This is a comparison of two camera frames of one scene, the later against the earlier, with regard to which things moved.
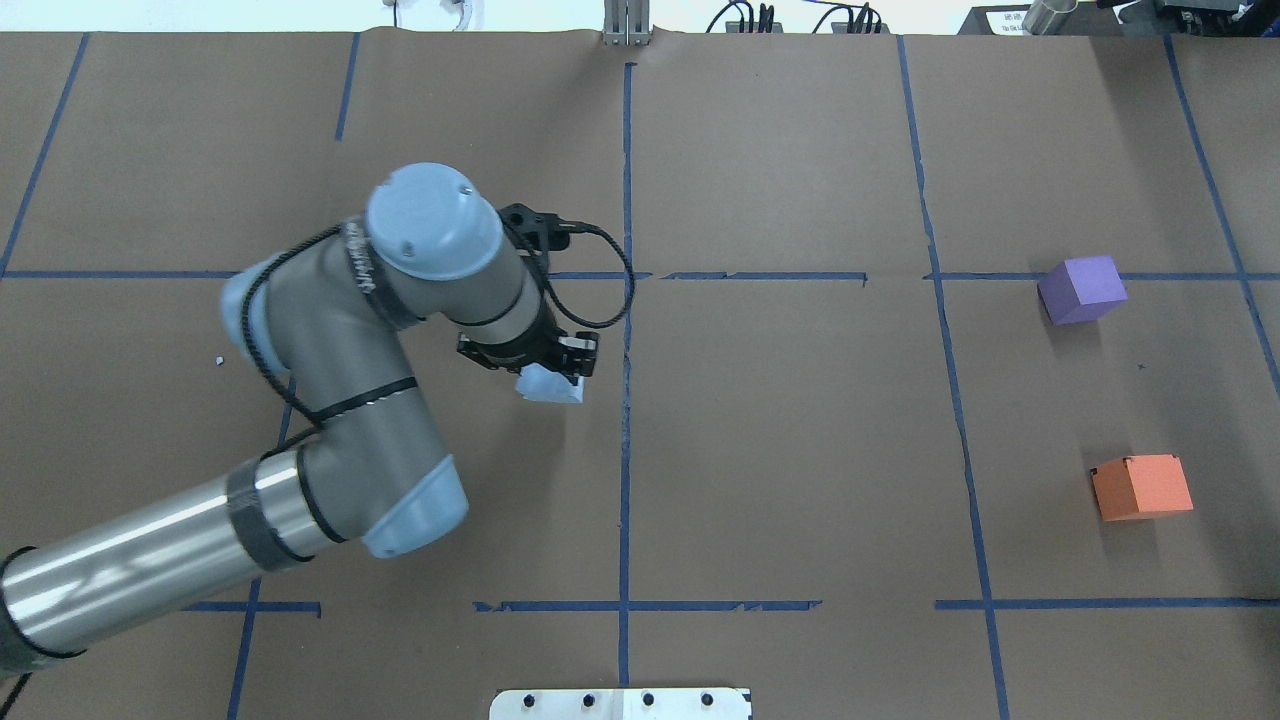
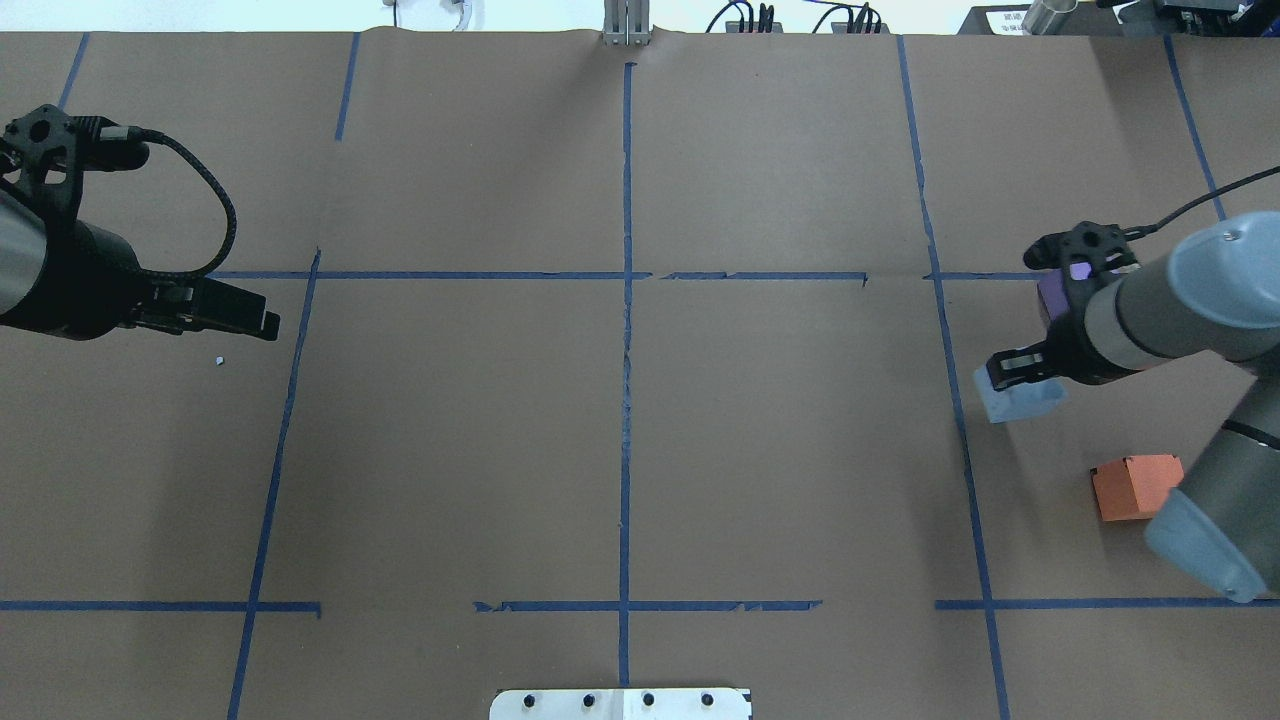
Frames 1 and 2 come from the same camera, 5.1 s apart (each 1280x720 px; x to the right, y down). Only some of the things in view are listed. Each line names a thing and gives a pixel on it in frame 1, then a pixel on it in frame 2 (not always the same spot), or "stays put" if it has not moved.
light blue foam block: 538,383 to 1022,400
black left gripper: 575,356 to 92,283
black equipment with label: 1137,18 stays put
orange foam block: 1141,486 stays put
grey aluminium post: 626,22 stays put
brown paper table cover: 833,450 stays put
